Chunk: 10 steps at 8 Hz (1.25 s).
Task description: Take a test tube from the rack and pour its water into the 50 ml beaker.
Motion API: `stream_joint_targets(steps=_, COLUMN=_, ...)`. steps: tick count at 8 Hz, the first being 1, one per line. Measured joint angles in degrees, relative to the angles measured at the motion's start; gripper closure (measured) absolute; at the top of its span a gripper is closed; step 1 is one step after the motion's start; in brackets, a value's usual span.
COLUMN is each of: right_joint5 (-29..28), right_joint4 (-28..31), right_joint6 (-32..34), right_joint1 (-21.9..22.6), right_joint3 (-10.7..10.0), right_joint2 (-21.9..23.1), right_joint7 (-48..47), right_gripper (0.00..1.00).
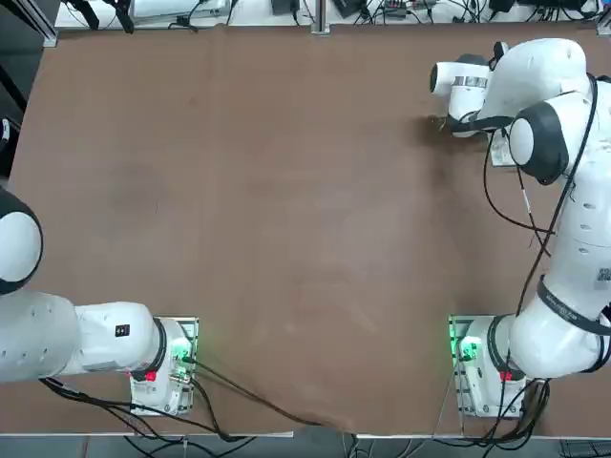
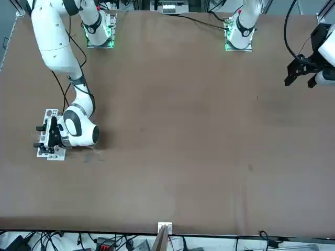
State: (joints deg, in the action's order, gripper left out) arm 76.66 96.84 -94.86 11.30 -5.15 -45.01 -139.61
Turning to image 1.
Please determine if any white test tube rack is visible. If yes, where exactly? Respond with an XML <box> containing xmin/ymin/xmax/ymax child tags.
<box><xmin>490</xmin><ymin>128</ymin><xmax>519</xmax><ymax>167</ymax></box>

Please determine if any white flat device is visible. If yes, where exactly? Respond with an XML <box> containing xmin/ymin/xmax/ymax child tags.
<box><xmin>129</xmin><ymin>0</ymin><xmax>229</xmax><ymax>20</ymax></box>

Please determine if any black stand leg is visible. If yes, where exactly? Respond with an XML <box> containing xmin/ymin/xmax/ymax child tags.
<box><xmin>107</xmin><ymin>0</ymin><xmax>135</xmax><ymax>34</ymax></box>
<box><xmin>71</xmin><ymin>0</ymin><xmax>100</xmax><ymax>30</ymax></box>

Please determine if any black mesh panel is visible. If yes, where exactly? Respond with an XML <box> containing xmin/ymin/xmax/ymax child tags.
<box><xmin>558</xmin><ymin>438</ymin><xmax>611</xmax><ymax>458</ymax></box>

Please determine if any black cable across table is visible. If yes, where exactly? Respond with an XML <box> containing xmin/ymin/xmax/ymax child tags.
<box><xmin>183</xmin><ymin>355</ymin><xmax>357</xmax><ymax>433</ymax></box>

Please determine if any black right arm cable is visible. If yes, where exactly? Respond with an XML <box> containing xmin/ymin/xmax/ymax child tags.
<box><xmin>482</xmin><ymin>73</ymin><xmax>603</xmax><ymax>335</ymax></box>

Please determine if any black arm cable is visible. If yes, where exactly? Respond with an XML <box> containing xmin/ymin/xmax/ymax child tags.
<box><xmin>37</xmin><ymin>376</ymin><xmax>259</xmax><ymax>443</ymax></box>
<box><xmin>482</xmin><ymin>73</ymin><xmax>603</xmax><ymax>335</ymax></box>

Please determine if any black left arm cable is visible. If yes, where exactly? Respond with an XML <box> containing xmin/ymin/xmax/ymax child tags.
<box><xmin>37</xmin><ymin>376</ymin><xmax>259</xmax><ymax>443</ymax></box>

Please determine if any aluminium frame profile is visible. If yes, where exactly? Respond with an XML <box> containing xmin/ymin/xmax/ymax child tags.
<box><xmin>18</xmin><ymin>0</ymin><xmax>59</xmax><ymax>48</ymax></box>

